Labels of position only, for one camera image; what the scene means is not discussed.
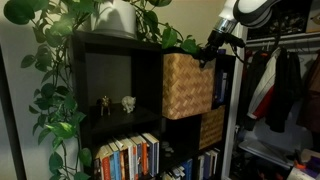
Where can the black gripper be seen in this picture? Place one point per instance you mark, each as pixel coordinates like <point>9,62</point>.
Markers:
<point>215,40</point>

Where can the woven bamboo basket drawer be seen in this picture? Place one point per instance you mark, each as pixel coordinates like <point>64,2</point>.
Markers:
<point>186,86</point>
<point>213,128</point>

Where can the small blue round object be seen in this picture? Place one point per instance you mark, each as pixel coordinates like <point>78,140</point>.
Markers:
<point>222,51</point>

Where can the blue Circuits textbook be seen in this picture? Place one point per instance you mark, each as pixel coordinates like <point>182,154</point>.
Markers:
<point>219,86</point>

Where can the dark grey garment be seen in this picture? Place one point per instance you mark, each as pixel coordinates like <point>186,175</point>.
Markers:
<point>248,86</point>

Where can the white and red jacket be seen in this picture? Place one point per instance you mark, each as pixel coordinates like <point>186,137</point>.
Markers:
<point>263,86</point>

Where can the black jacket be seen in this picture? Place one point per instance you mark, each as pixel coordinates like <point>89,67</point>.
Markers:
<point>283,93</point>

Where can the closet shelf with rod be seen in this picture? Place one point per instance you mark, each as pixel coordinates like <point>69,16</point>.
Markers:
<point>293,36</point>

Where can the white elephant figurine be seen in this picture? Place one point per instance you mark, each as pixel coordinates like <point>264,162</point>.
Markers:
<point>128,103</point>

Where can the grey pebble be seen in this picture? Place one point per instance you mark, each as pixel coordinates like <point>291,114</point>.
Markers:
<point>169,150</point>
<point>167,155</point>
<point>165,144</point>

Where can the dark printed box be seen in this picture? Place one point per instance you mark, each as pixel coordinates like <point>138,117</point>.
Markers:
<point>293,18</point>

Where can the white plant pot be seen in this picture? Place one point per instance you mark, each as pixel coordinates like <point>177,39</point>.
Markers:
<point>113,16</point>

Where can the white flat board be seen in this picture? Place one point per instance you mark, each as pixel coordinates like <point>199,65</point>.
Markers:
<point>263,150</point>

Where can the purple blue spine book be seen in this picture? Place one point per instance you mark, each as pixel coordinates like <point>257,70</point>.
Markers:
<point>206,166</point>

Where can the brown garment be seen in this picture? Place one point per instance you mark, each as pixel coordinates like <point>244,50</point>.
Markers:
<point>311,93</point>

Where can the gold elephant figurine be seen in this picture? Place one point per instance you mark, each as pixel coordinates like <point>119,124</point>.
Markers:
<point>105,101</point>

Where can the blue and white book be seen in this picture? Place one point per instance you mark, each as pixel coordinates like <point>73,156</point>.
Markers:
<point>152,156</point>

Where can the beige box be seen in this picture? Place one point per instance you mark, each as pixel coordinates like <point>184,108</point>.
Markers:
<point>314,18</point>

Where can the dark blue spine book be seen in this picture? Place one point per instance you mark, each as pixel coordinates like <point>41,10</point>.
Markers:
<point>139,160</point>

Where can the thin orange spine book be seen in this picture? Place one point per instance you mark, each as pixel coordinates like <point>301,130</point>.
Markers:
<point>135,163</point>

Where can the dark cube bookshelf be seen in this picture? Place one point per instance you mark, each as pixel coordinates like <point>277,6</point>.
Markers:
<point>80,83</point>

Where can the brown spine book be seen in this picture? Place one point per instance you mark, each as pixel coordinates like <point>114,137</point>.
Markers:
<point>122,166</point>

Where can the light blue spine book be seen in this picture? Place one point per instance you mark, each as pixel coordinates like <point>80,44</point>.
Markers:
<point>116,166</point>

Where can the white plastic object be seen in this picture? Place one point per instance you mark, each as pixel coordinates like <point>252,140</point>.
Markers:
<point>300,174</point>

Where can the red orange spine book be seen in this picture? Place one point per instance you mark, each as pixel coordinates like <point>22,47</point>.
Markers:
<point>106,170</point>

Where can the purple object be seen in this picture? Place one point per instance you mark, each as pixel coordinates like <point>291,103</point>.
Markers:
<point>313,165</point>

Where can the black spine book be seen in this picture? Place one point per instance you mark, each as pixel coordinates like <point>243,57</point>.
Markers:
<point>97,170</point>

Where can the green pothos plant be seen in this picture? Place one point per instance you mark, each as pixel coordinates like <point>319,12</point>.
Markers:
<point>18,11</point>

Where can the dark door edge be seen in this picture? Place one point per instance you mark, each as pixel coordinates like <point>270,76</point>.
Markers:
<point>10,133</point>

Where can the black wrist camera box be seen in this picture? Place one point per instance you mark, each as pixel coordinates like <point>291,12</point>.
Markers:
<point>236,40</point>

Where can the white door frame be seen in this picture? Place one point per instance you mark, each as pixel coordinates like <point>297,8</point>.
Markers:
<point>233,116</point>

